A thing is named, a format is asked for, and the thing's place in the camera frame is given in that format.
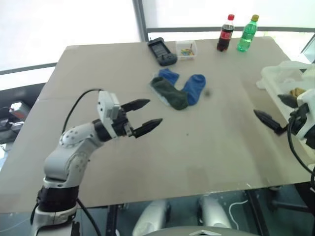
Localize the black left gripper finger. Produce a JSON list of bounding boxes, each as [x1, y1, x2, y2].
[[120, 98, 151, 113], [132, 118, 163, 138]]

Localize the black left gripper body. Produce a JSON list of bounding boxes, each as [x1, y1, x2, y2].
[[112, 108, 135, 137]]

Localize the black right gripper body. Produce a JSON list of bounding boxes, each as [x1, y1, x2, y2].
[[289, 103, 310, 133]]

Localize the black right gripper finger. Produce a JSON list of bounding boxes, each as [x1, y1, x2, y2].
[[253, 110, 288, 135], [278, 94, 298, 108]]

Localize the mustard yellow sock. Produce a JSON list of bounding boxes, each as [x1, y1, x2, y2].
[[289, 87, 306, 98]]

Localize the white plastic basket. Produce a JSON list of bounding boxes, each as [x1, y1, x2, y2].
[[255, 60, 315, 122]]

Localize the dark green sock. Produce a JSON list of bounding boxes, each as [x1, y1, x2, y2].
[[151, 76, 189, 111]]

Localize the small blue sock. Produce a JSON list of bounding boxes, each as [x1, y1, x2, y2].
[[158, 68, 180, 86]]

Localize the large blue sock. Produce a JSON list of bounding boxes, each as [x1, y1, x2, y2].
[[183, 74, 206, 106]]

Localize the black handheld controller device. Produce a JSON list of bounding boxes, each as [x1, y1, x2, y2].
[[147, 37, 178, 67]]

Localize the small coloured pieces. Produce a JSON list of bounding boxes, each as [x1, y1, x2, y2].
[[181, 44, 195, 58]]

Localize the clear plastic box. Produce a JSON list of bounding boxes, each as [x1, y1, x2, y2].
[[175, 40, 198, 60]]

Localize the green bottle with yellow cap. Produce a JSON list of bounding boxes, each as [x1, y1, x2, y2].
[[237, 14, 260, 53]]

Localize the silver left robot leg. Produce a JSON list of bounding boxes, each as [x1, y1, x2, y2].
[[132, 199, 171, 236]]

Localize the silver robot leg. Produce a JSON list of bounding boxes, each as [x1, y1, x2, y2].
[[132, 199, 171, 236], [196, 195, 232, 229]]

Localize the cola bottle with red cap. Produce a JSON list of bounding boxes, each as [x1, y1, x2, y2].
[[216, 14, 235, 53]]

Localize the black table leg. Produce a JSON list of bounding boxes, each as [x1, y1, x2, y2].
[[107, 203, 129, 236], [245, 189, 269, 236]]

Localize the red and white box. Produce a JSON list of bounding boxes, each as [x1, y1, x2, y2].
[[9, 101, 31, 121]]

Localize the silver right robot leg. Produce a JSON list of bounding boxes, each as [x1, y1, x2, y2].
[[196, 195, 232, 229]]

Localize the dark side desk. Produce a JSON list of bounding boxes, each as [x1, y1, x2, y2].
[[0, 82, 47, 145]]

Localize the grey robot torso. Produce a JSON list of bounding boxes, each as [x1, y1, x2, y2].
[[157, 226, 250, 236]]

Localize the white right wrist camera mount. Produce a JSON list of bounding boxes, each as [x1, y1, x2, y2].
[[296, 88, 315, 147]]

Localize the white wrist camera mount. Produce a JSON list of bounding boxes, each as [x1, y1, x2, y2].
[[296, 88, 315, 147], [97, 90, 122, 138]]

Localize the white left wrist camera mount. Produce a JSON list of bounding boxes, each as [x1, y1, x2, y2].
[[97, 90, 122, 138]]

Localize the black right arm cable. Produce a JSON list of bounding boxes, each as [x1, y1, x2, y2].
[[287, 117, 315, 174]]

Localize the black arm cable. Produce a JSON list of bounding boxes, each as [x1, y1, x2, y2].
[[61, 88, 103, 135], [287, 117, 315, 174]]

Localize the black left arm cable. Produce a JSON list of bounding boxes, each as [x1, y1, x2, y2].
[[61, 88, 103, 135]]

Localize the grey window frame post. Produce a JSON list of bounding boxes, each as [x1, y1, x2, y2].
[[132, 0, 149, 43]]

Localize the white floor cable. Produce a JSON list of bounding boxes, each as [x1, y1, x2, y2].
[[228, 199, 249, 230]]

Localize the black left shoulder cable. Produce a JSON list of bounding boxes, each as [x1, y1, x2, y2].
[[75, 198, 102, 236]]

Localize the long grey window rail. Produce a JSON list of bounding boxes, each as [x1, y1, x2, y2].
[[146, 25, 315, 34]]

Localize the short grey window rail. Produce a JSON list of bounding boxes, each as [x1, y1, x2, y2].
[[0, 62, 58, 76]]

